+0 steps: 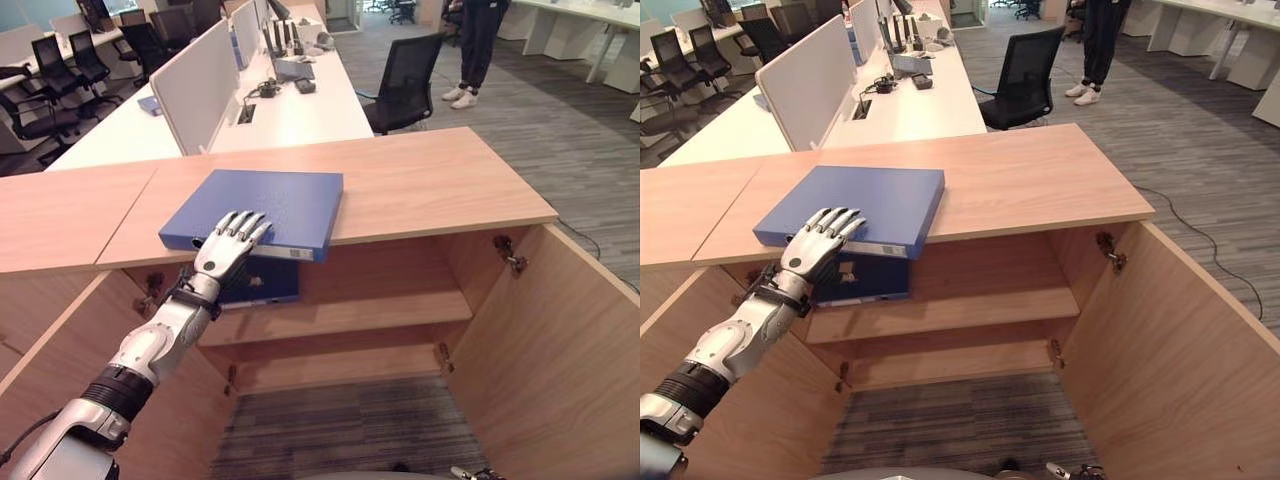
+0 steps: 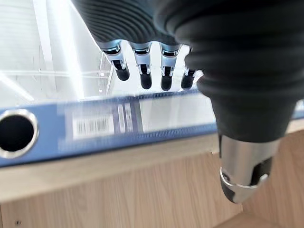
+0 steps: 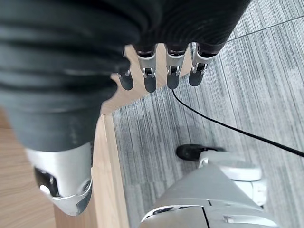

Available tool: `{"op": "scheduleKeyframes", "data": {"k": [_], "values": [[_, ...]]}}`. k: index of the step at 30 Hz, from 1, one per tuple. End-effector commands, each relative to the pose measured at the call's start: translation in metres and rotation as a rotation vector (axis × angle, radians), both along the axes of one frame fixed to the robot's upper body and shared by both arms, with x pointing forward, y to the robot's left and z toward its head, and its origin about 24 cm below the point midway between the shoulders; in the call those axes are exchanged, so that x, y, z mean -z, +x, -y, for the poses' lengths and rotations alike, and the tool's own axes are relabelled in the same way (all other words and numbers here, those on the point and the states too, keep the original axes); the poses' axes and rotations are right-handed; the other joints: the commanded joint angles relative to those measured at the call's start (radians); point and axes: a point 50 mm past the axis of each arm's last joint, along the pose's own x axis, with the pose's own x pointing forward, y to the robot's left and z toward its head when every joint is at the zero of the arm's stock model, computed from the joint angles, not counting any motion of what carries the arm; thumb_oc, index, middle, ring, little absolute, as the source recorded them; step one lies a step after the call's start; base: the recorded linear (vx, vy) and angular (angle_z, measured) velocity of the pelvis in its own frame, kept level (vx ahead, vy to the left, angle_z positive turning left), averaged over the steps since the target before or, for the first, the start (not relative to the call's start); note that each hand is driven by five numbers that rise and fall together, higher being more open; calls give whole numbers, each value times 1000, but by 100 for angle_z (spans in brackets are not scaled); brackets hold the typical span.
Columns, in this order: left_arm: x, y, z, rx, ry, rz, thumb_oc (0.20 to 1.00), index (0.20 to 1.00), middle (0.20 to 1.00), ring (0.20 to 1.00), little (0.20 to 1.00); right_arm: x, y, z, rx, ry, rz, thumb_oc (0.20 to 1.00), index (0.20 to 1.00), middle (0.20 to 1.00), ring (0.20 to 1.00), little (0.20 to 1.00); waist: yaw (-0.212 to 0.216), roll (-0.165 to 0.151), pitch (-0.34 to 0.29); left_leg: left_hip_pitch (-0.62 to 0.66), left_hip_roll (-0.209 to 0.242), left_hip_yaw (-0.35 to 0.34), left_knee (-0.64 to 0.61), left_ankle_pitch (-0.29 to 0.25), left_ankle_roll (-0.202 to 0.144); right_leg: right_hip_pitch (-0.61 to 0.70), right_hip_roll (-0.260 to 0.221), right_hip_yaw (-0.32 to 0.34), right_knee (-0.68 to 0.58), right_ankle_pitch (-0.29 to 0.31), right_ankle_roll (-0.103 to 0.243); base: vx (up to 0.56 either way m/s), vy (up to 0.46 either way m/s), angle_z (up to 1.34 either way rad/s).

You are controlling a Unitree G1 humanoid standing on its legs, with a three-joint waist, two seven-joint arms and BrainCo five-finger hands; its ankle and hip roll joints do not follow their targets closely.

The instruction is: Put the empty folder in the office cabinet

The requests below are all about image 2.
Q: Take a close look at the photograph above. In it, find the blue lever arch folder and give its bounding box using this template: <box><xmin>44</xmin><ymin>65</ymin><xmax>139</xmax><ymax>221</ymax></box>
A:
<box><xmin>0</xmin><ymin>89</ymin><xmax>304</xmax><ymax>168</ymax></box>

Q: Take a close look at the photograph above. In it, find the light wooden office cabinet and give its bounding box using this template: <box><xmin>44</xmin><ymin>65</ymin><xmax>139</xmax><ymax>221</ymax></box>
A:
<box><xmin>0</xmin><ymin>118</ymin><xmax>304</xmax><ymax>228</ymax></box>

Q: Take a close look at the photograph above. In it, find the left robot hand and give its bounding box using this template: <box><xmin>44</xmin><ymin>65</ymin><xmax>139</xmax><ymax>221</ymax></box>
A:
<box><xmin>71</xmin><ymin>0</ymin><xmax>304</xmax><ymax>211</ymax></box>

